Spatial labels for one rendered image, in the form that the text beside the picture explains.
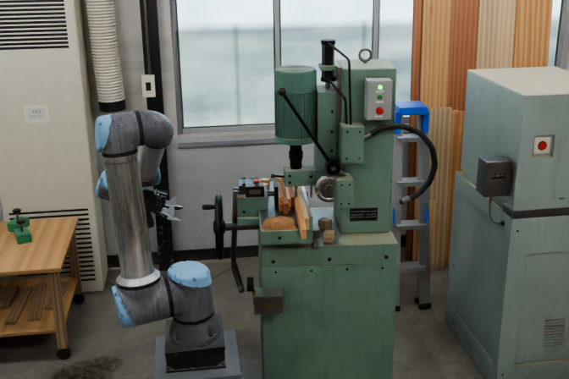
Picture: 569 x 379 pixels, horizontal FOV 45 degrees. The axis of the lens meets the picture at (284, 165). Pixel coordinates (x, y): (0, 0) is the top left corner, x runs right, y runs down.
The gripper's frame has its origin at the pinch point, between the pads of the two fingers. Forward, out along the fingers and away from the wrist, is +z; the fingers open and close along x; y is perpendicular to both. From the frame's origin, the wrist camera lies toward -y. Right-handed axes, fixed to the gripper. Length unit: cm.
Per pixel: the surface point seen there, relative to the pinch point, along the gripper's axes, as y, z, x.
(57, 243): -59, -53, 59
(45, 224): -63, -65, 85
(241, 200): 13.4, 22.4, 2.4
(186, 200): -46, 7, 137
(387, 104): 75, 63, -10
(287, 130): 50, 30, 0
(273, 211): 13.7, 36.5, -0.2
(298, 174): 32, 42, 3
